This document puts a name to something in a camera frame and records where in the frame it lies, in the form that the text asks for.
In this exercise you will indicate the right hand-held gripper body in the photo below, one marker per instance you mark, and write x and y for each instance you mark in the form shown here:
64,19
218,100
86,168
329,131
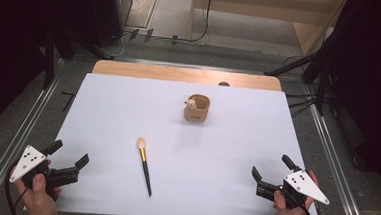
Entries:
302,186

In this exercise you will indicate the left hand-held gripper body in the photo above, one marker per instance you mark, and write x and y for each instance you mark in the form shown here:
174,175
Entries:
28,161

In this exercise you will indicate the tan round holder cup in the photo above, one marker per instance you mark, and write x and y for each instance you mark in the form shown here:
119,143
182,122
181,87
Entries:
196,113

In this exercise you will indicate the person's left hand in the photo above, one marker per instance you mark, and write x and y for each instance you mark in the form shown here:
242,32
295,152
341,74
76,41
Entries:
39,201

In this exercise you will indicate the white paper sheet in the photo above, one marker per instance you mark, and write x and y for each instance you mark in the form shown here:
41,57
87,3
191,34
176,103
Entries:
182,160

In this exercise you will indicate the black stand legs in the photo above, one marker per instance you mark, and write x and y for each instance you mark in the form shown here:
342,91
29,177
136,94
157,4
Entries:
49,59
320,82

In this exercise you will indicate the small dark round knob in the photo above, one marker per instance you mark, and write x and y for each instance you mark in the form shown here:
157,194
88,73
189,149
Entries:
224,84

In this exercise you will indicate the dark curtain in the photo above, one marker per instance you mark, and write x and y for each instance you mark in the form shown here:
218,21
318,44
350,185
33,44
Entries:
373,82
8,43

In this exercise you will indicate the black cabinet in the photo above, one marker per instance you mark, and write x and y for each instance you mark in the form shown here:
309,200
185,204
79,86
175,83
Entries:
107,9

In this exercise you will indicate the light wooden platform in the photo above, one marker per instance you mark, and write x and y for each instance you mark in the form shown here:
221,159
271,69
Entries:
268,8

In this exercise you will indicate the metal floor rail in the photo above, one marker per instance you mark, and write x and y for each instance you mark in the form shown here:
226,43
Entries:
12,143
335,163

